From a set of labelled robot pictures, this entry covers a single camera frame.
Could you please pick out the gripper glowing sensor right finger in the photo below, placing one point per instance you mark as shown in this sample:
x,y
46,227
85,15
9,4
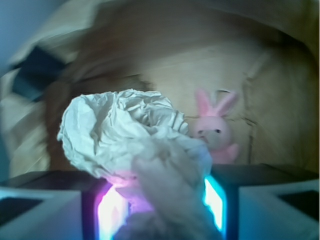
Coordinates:
x,y
264,202

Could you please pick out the brown paper bag bin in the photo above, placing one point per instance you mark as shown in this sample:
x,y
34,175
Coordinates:
x,y
267,51

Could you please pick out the white paper ball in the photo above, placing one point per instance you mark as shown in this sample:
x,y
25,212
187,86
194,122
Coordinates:
x,y
140,144

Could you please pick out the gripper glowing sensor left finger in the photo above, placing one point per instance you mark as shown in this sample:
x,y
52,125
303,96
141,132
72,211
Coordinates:
x,y
60,205

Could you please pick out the pink plush bunny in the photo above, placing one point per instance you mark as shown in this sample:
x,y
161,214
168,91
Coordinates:
x,y
212,128

